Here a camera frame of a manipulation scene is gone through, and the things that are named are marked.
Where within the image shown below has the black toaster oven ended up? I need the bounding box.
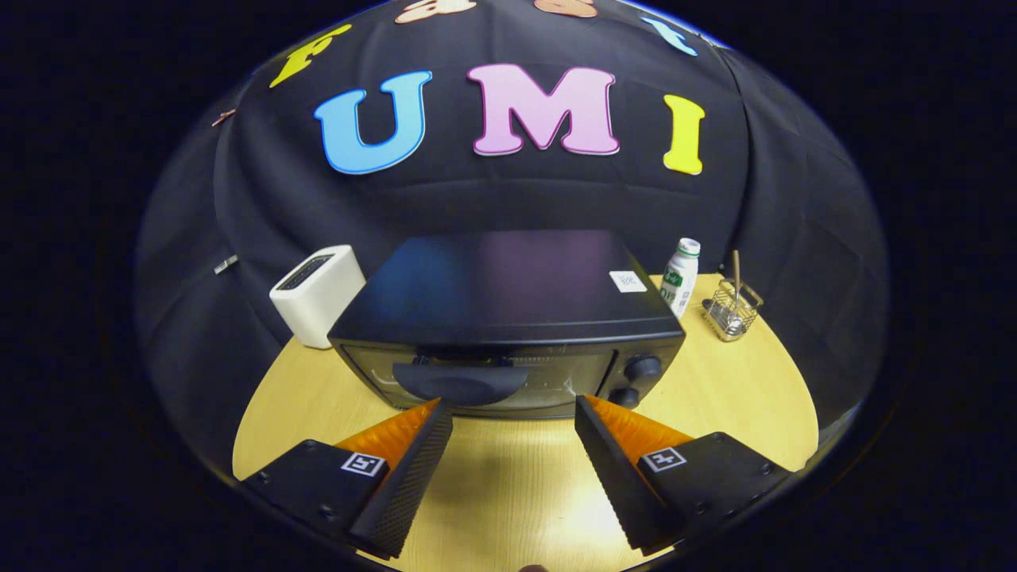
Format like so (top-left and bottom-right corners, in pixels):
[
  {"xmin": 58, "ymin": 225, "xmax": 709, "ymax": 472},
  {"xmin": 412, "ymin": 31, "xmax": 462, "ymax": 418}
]
[{"xmin": 327, "ymin": 230, "xmax": 686, "ymax": 420}]

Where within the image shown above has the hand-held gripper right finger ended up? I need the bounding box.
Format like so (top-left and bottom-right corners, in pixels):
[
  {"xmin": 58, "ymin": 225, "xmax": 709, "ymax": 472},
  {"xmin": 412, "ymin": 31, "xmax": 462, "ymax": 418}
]
[{"xmin": 574, "ymin": 395, "xmax": 793, "ymax": 557}]

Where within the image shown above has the white bread toaster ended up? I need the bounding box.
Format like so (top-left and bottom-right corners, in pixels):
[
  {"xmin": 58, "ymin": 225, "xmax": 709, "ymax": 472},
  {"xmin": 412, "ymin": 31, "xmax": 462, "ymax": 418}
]
[{"xmin": 269, "ymin": 245, "xmax": 367, "ymax": 350}]

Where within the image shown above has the white bottle green label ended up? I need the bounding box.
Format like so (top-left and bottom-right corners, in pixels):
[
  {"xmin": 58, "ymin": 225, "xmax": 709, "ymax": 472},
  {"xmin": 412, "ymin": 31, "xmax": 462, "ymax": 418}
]
[{"xmin": 659, "ymin": 238, "xmax": 702, "ymax": 319}]

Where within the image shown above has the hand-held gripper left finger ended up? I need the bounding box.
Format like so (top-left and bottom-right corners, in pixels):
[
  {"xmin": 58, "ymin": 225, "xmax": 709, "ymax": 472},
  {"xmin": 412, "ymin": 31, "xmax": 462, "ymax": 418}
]
[{"xmin": 241, "ymin": 397, "xmax": 455, "ymax": 561}]

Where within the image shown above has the wire mesh holder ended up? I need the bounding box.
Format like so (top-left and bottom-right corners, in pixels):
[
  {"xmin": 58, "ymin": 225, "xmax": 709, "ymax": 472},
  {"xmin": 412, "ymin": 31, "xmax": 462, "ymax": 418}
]
[{"xmin": 702, "ymin": 276, "xmax": 764, "ymax": 343}]

